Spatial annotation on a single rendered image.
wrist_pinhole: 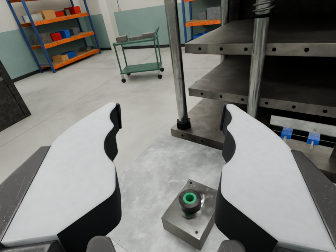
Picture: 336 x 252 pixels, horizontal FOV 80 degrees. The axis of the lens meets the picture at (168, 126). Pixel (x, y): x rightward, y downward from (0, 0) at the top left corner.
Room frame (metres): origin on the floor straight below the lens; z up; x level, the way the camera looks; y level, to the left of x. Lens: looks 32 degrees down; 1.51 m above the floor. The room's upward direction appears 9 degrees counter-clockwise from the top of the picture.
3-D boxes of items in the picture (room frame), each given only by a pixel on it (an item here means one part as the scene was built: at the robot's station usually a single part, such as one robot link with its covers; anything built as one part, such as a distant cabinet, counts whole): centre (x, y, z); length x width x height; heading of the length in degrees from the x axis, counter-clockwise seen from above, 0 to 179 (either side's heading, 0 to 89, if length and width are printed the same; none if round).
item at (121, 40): (4.68, 0.35, 0.50); 0.98 x 0.55 x 1.01; 81
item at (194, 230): (0.46, -0.05, 0.84); 0.20 x 0.15 x 0.07; 140
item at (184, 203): (0.46, -0.04, 0.89); 0.08 x 0.08 x 0.04
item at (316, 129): (0.92, -0.77, 0.87); 0.50 x 0.27 x 0.17; 140
